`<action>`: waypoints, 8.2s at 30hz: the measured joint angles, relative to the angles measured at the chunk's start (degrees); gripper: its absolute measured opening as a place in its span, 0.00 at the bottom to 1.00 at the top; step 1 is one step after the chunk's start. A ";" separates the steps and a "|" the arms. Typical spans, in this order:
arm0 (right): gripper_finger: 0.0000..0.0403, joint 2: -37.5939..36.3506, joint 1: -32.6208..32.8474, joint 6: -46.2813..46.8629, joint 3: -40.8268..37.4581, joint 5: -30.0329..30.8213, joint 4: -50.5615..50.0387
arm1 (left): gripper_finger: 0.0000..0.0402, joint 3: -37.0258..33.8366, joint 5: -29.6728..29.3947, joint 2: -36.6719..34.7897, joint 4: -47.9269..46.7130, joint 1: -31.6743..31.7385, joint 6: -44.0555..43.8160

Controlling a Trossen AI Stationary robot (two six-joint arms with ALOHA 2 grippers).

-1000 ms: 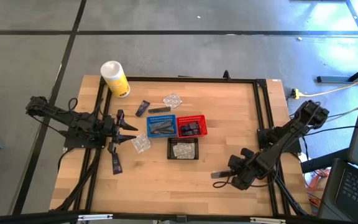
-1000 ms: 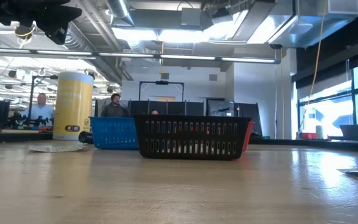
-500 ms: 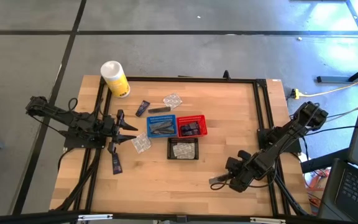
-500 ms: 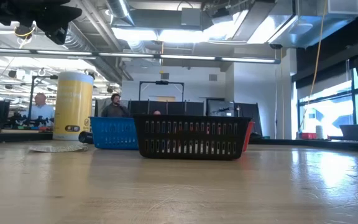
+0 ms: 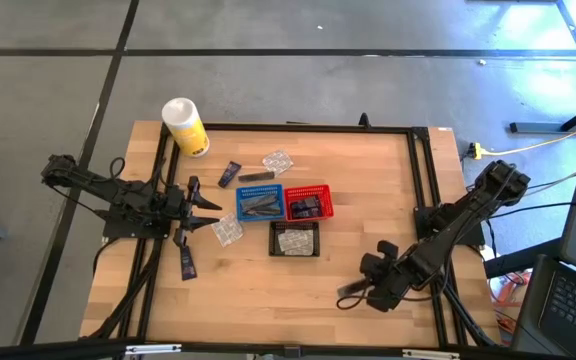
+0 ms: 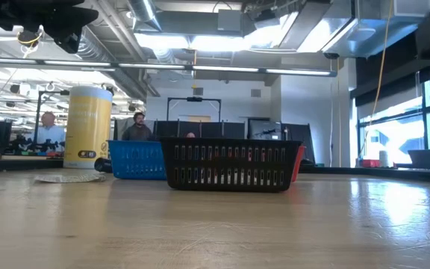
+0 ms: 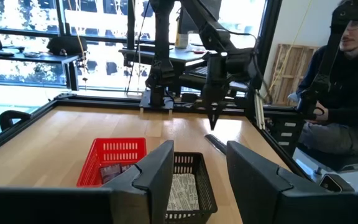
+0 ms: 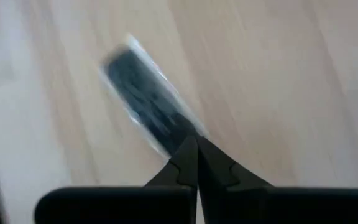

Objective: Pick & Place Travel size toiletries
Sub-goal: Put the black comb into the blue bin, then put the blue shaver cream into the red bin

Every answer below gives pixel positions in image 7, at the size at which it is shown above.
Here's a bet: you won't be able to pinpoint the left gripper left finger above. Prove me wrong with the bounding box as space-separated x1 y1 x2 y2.
103 139 176 224

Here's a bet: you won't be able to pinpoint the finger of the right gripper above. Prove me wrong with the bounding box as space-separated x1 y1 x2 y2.
213 97 228 131
206 99 216 131

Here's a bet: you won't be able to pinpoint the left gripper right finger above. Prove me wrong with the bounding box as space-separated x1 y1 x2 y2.
226 140 321 224

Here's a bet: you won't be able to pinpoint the white bandage packet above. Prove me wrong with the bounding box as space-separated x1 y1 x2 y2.
166 173 200 212

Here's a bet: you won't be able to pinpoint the grey tool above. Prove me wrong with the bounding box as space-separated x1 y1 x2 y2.
204 133 229 156

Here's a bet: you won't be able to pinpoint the black plastic basket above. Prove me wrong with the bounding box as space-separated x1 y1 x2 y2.
163 151 219 224

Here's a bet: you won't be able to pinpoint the red plastic basket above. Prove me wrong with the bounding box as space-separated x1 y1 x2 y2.
76 137 147 188

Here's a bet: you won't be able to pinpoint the open black laptop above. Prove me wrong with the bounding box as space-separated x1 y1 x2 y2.
190 65 213 78

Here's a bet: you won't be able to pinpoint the white yellow bottle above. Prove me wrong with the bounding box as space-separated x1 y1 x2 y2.
175 15 190 49

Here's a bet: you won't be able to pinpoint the black cabinet white labels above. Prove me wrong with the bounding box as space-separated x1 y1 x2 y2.
259 105 307 156

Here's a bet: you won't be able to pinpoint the wooden pallet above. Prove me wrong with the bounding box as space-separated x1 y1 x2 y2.
268 43 320 107

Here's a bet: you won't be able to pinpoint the black side desk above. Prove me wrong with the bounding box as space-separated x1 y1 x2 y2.
118 46 251 94

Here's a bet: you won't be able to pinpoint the person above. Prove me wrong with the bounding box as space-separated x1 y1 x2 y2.
287 0 358 156

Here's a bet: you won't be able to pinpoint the black bag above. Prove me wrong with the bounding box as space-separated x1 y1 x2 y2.
46 35 88 57

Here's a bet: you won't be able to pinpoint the black standing desk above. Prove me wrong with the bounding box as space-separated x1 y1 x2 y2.
0 49 81 91

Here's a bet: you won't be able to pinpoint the black window frame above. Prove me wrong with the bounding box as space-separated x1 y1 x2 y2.
0 0 283 94

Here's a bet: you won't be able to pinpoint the yellow hanging cable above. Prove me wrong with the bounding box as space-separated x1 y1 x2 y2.
267 0 313 94

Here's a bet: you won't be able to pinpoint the small table-level camera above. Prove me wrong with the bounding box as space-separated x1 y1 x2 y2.
318 173 356 193

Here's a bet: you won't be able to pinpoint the black frame handle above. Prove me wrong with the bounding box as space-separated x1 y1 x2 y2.
0 110 32 131

